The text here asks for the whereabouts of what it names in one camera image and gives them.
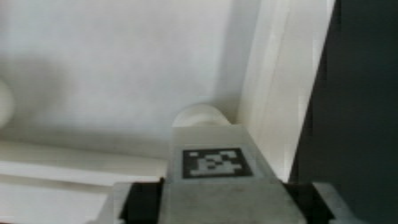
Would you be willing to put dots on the white square tabletop tray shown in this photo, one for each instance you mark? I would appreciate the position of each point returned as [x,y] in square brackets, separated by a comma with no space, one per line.
[108,63]

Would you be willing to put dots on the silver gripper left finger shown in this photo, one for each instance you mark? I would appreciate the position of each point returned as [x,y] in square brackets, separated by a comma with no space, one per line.
[131,203]

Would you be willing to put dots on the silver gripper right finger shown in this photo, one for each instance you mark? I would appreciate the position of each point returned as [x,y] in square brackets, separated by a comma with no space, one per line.
[320,203]

